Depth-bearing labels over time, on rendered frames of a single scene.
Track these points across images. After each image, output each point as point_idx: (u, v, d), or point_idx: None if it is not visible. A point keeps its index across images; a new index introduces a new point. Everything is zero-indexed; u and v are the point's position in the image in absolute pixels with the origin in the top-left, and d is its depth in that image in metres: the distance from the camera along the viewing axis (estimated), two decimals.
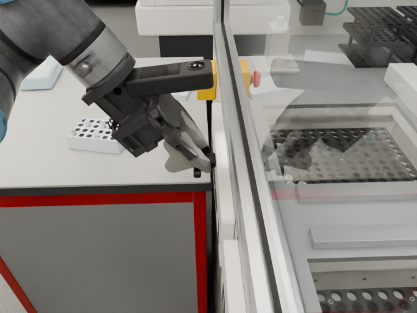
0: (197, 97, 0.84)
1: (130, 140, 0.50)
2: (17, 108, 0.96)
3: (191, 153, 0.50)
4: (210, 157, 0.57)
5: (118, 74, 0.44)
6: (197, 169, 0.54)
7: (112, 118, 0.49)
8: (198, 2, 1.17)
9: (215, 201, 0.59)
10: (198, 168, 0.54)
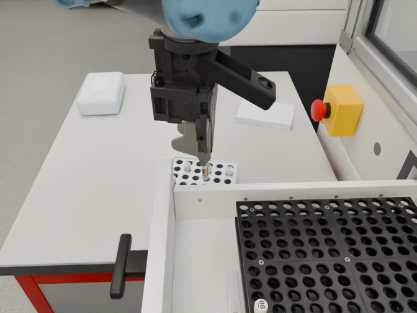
0: (329, 133, 0.64)
1: (162, 103, 0.47)
2: (82, 141, 0.76)
3: (206, 148, 0.50)
4: (141, 260, 0.36)
5: (203, 45, 0.42)
6: (115, 287, 0.34)
7: (159, 73, 0.46)
8: (285, 6, 0.98)
9: None
10: (118, 285, 0.34)
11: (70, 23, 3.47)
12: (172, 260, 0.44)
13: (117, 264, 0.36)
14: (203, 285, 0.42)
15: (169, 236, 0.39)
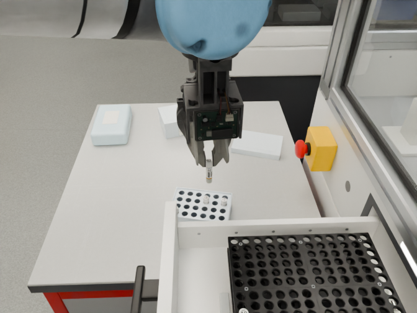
0: (309, 169, 0.75)
1: (237, 115, 0.45)
2: (96, 171, 0.87)
3: None
4: (153, 287, 0.47)
5: None
6: (134, 309, 0.44)
7: (226, 94, 0.42)
8: (276, 43, 1.09)
9: None
10: (136, 308, 0.45)
11: None
12: (177, 284, 0.54)
13: (135, 291, 0.46)
14: (201, 305, 0.53)
15: (174, 267, 0.50)
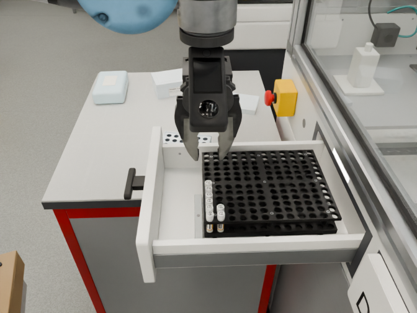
0: (276, 114, 0.89)
1: None
2: (97, 123, 1.01)
3: (179, 133, 0.53)
4: (141, 180, 0.61)
5: (183, 36, 0.44)
6: (126, 192, 0.59)
7: None
8: (255, 18, 1.23)
9: None
10: (128, 191, 0.59)
11: (74, 26, 3.72)
12: (161, 189, 0.69)
13: (128, 182, 0.61)
14: (180, 203, 0.67)
15: (158, 170, 0.65)
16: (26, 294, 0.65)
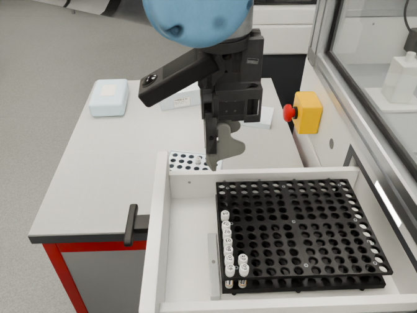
0: (297, 131, 0.79)
1: None
2: (94, 138, 0.91)
3: None
4: (144, 221, 0.51)
5: None
6: (127, 238, 0.48)
7: None
8: (268, 21, 1.12)
9: None
10: (129, 236, 0.48)
11: (73, 27, 3.61)
12: (168, 226, 0.58)
13: (128, 223, 0.50)
14: (191, 244, 0.56)
15: (165, 206, 0.54)
16: None
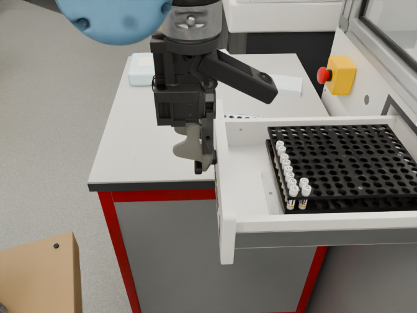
0: (331, 92, 0.84)
1: (165, 107, 0.47)
2: (135, 104, 0.96)
3: (211, 149, 0.50)
4: None
5: (208, 45, 0.42)
6: (198, 166, 0.54)
7: (161, 77, 0.46)
8: None
9: (216, 198, 0.58)
10: (199, 165, 0.54)
11: None
12: None
13: None
14: (246, 181, 0.62)
15: None
16: (80, 279, 0.60)
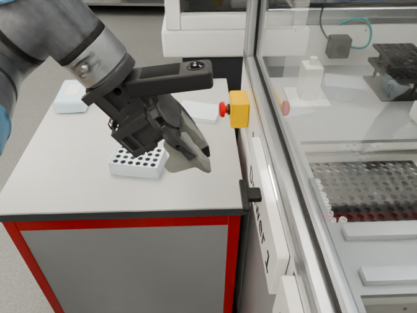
0: (230, 125, 0.89)
1: (130, 140, 0.50)
2: (56, 133, 1.01)
3: (191, 153, 0.50)
4: (255, 192, 0.62)
5: (117, 74, 0.44)
6: (246, 204, 0.60)
7: (112, 119, 0.49)
8: (222, 27, 1.23)
9: (260, 231, 0.64)
10: (247, 204, 0.60)
11: None
12: None
13: (243, 194, 0.62)
14: None
15: None
16: None
